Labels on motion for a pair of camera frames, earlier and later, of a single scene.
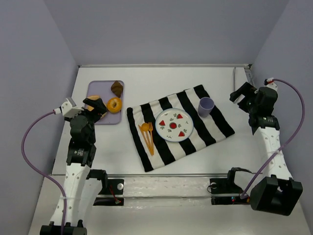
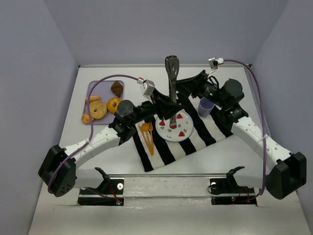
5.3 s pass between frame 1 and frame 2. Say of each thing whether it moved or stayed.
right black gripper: moved
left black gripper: moved
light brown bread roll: stayed
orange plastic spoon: stayed
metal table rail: stayed
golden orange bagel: stayed
